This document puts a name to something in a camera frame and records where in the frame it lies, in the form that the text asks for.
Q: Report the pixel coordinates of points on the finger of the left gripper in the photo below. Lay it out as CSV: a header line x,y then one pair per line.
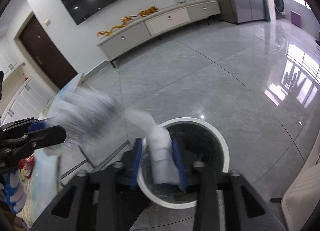
x,y
37,125

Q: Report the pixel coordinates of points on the beige sofa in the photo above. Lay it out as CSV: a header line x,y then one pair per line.
x,y
300,203

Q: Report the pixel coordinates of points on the dark brown entrance door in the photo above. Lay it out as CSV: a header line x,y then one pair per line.
x,y
45,53

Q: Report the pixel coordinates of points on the left gloved hand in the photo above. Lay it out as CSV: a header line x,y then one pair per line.
x,y
12,191

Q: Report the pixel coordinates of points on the white plastic bag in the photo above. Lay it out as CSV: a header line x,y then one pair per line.
x,y
159,142

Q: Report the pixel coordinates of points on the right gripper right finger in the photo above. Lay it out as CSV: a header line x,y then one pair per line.
x,y
184,160

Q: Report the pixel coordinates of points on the white TV console cabinet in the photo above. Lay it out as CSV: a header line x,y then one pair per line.
x,y
146,28

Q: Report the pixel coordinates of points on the golden dragon ornament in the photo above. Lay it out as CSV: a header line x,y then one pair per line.
x,y
126,19

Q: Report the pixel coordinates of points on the white round trash bin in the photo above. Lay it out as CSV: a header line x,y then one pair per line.
x,y
195,141

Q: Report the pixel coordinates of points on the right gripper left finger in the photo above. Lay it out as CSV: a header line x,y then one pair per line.
x,y
132,159

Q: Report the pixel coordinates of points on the white shoe cabinet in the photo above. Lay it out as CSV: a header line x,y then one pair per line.
x,y
23,95

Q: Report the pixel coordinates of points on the landscape print coffee table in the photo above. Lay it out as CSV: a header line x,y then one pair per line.
x,y
44,183

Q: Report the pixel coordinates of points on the clear plastic bag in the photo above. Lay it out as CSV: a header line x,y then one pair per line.
x,y
83,114

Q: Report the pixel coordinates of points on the red snack bag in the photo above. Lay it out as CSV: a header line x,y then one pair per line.
x,y
26,167

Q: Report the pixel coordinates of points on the washing machine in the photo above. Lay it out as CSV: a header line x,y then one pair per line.
x,y
279,8

